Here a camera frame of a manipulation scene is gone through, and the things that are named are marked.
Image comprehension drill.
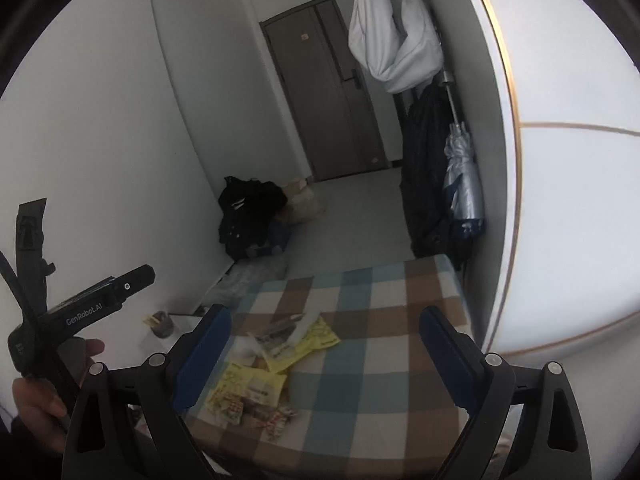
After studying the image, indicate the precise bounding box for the dark brown entrance door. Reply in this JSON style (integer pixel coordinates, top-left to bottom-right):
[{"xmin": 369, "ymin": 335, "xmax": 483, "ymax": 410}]
[{"xmin": 260, "ymin": 0, "xmax": 388, "ymax": 181}]

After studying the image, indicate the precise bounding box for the beige bag on floor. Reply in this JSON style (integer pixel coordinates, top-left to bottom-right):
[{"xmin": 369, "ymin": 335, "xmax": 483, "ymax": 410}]
[{"xmin": 280, "ymin": 178, "xmax": 326, "ymax": 226}]

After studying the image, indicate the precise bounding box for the silver folded umbrella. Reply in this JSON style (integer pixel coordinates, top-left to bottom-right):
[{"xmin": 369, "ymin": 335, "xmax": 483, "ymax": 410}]
[{"xmin": 438, "ymin": 70, "xmax": 485, "ymax": 242}]

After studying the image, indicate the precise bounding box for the person's left hand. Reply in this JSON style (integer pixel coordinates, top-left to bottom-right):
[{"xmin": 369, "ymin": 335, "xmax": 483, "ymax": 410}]
[{"xmin": 10, "ymin": 337, "xmax": 105, "ymax": 458}]

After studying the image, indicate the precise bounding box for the yellow wrapper near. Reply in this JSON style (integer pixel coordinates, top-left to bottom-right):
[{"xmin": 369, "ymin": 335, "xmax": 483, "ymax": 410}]
[{"xmin": 206, "ymin": 363, "xmax": 288, "ymax": 420}]

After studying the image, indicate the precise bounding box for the black hanging coat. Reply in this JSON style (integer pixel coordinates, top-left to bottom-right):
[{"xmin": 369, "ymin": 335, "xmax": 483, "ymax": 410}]
[{"xmin": 400, "ymin": 82, "xmax": 460, "ymax": 266}]

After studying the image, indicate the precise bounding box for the yellow wrapper far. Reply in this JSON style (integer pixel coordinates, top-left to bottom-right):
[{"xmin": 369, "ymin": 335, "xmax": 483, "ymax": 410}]
[{"xmin": 262, "ymin": 314, "xmax": 341, "ymax": 374}]

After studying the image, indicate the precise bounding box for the grey plastic parcel bag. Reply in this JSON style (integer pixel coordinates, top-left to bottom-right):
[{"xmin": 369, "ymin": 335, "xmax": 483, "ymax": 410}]
[{"xmin": 195, "ymin": 254, "xmax": 288, "ymax": 315}]

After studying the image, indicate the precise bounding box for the black backpack on floor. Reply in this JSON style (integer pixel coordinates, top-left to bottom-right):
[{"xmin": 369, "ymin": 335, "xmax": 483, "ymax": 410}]
[{"xmin": 218, "ymin": 176, "xmax": 291, "ymax": 262}]

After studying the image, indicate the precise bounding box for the yellow wrapper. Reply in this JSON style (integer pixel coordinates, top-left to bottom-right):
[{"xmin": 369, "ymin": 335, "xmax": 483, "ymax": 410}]
[
  {"xmin": 206, "ymin": 363, "xmax": 288, "ymax": 420},
  {"xmin": 262, "ymin": 314, "xmax": 341, "ymax": 374}
]

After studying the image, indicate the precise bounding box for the white hanging jacket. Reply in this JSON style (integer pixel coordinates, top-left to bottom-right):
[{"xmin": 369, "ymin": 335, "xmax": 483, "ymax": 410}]
[{"xmin": 348, "ymin": 0, "xmax": 445, "ymax": 94}]

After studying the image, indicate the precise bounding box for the clear printed snack wrapper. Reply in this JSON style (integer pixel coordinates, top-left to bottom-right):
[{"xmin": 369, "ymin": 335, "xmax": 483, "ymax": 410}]
[{"xmin": 250, "ymin": 314, "xmax": 304, "ymax": 352}]

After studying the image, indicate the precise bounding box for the plaid checkered tablecloth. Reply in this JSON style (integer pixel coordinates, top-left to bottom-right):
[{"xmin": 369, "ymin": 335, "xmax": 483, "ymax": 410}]
[{"xmin": 186, "ymin": 255, "xmax": 470, "ymax": 479}]

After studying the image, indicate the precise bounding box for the red white candy wrapper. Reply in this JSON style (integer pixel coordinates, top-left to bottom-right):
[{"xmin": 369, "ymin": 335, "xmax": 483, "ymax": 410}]
[{"xmin": 210, "ymin": 394, "xmax": 297, "ymax": 441}]

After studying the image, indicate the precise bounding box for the white crumpled tissue on table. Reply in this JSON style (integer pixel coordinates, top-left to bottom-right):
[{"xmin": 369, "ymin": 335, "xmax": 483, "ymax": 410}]
[{"xmin": 228, "ymin": 336, "xmax": 262, "ymax": 367}]

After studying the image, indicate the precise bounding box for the grey pen holder cup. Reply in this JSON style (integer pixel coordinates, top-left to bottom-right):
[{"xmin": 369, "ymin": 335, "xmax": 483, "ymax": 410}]
[{"xmin": 143, "ymin": 311, "xmax": 175, "ymax": 339}]

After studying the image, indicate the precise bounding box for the white sliding wardrobe door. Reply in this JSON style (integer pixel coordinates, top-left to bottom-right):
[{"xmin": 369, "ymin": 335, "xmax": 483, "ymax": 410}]
[{"xmin": 471, "ymin": 0, "xmax": 639, "ymax": 356}]

